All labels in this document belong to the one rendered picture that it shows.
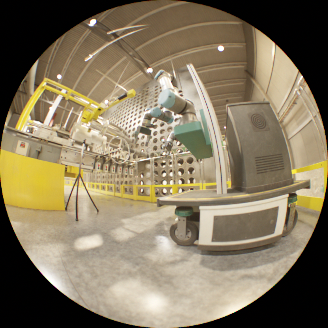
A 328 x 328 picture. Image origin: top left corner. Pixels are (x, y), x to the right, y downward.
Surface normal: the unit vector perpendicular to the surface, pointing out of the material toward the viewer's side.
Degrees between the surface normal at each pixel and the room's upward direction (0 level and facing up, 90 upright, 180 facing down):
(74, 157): 90
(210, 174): 90
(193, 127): 90
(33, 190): 90
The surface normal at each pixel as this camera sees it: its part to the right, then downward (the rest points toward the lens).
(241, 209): -0.48, -0.17
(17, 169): 0.87, -0.11
